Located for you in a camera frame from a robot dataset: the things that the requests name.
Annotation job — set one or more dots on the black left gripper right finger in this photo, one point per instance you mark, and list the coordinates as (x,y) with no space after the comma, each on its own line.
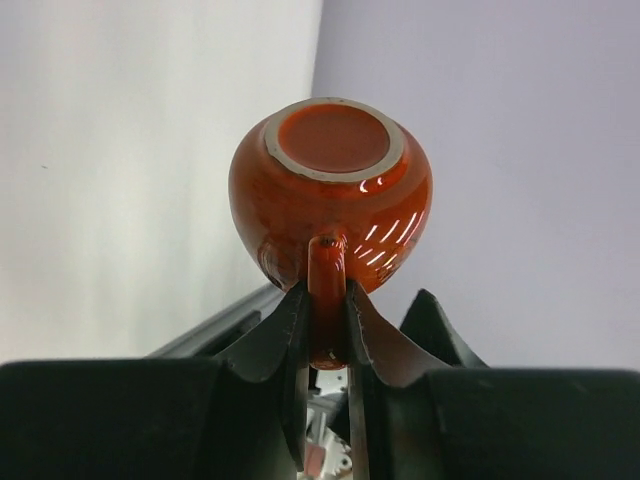
(414,415)

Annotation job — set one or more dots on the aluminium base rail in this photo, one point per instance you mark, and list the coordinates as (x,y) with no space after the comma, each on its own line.
(222,329)

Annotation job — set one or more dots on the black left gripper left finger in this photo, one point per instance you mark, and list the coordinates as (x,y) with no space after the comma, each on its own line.
(240,414)

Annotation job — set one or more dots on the brown mug black interior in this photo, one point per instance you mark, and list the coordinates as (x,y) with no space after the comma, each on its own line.
(324,192)

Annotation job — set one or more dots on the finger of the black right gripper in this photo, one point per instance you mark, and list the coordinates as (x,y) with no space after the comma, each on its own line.
(427,325)

